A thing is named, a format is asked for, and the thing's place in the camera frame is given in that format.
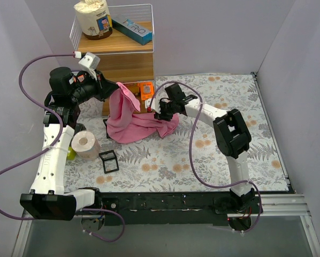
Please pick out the floral patterned table mat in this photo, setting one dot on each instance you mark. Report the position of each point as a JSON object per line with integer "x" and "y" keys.
{"x": 188, "y": 159}

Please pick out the black display case far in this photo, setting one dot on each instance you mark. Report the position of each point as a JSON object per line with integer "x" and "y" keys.
{"x": 106, "y": 128}

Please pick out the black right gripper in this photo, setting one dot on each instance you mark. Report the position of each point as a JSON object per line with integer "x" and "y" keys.
{"x": 162, "y": 110}

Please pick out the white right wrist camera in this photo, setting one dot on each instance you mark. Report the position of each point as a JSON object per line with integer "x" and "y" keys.
{"x": 152, "y": 105}

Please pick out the pink toilet paper roll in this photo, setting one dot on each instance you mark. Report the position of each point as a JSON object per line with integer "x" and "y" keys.
{"x": 86, "y": 146}

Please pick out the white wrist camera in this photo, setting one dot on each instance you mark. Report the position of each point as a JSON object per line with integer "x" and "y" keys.
{"x": 89, "y": 63}
{"x": 152, "y": 105}

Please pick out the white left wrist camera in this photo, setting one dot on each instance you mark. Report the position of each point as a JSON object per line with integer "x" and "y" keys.
{"x": 89, "y": 63}

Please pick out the teal rectangular box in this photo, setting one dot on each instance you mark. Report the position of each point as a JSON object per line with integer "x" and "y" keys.
{"x": 132, "y": 30}

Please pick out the white wire wooden shelf rack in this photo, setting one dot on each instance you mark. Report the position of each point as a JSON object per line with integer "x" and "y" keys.
{"x": 122, "y": 59}

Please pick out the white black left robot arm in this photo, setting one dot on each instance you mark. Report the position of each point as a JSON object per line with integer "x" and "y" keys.
{"x": 47, "y": 199}

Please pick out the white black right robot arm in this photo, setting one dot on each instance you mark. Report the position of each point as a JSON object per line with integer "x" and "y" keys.
{"x": 232, "y": 134}

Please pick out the wrapped toilet paper roll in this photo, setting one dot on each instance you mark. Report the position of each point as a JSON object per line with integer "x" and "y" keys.
{"x": 94, "y": 19}

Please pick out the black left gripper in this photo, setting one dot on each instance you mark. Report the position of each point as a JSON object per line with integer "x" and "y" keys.
{"x": 103, "y": 87}

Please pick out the black display case near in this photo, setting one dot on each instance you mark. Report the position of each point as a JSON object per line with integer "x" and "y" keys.
{"x": 109, "y": 160}

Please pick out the pink t-shirt garment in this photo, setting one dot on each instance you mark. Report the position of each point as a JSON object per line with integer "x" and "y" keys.
{"x": 124, "y": 126}

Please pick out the orange packet on shelf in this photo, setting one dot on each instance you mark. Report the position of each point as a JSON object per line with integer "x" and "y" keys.
{"x": 146, "y": 90}

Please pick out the black display case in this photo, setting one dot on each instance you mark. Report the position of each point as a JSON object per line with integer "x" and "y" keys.
{"x": 109, "y": 160}
{"x": 106, "y": 128}

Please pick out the green small box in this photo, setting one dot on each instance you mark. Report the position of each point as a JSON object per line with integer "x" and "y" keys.
{"x": 71, "y": 154}

